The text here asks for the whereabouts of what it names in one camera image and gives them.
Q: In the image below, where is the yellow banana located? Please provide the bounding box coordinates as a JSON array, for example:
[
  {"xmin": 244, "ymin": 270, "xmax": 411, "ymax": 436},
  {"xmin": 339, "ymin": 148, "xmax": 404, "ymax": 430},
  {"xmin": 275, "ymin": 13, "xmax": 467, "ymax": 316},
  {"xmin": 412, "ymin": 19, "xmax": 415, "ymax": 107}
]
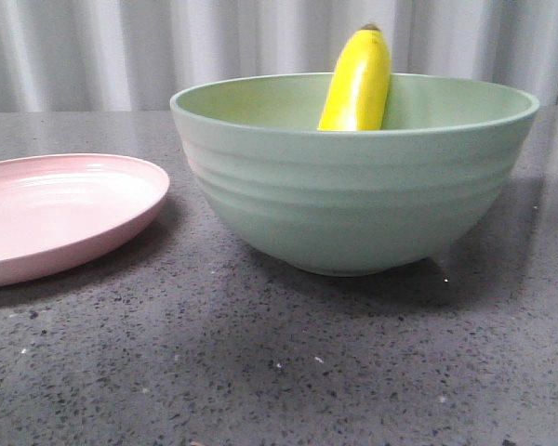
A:
[{"xmin": 317, "ymin": 23, "xmax": 392, "ymax": 131}]

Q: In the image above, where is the white pleated curtain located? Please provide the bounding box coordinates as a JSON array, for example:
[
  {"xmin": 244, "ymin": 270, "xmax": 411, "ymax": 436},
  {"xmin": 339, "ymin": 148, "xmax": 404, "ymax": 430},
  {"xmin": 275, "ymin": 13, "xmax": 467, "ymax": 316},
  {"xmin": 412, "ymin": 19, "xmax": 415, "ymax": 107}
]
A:
[{"xmin": 0, "ymin": 1, "xmax": 558, "ymax": 112}]

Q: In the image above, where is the green ribbed bowl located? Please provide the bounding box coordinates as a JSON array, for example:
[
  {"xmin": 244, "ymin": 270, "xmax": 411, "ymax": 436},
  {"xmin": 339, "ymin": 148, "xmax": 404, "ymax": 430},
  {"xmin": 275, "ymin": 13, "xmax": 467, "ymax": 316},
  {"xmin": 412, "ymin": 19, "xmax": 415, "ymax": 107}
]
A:
[{"xmin": 170, "ymin": 72, "xmax": 539, "ymax": 276}]

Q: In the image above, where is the pink plate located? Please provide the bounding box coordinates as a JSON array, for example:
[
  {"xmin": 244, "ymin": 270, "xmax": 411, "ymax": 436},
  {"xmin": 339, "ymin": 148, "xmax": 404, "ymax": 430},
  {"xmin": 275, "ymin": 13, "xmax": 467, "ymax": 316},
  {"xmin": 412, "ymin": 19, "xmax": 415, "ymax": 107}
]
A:
[{"xmin": 0, "ymin": 153, "xmax": 170, "ymax": 286}]

